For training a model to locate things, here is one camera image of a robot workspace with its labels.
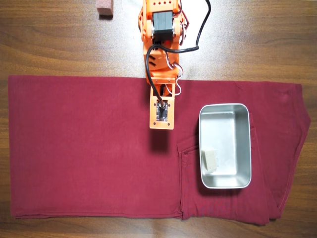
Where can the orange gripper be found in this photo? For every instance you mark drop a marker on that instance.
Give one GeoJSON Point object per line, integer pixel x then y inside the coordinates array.
{"type": "Point", "coordinates": [173, 85]}

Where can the beige cube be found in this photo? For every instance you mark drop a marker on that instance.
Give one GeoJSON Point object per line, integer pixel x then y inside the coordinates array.
{"type": "Point", "coordinates": [210, 160]}

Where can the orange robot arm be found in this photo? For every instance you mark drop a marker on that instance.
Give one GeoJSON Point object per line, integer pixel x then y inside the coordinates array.
{"type": "Point", "coordinates": [148, 29]}

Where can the rectangular metal tray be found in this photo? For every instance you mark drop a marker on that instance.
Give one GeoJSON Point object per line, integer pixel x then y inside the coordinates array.
{"type": "Point", "coordinates": [230, 129]}

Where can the reddish brown block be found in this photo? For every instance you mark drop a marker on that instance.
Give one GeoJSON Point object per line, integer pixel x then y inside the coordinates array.
{"type": "Point", "coordinates": [105, 8]}

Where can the dark red cloth trousers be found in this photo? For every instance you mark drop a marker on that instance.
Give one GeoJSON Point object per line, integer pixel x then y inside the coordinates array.
{"type": "Point", "coordinates": [74, 186]}

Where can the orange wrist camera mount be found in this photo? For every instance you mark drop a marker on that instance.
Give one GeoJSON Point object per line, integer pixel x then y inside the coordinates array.
{"type": "Point", "coordinates": [153, 116]}

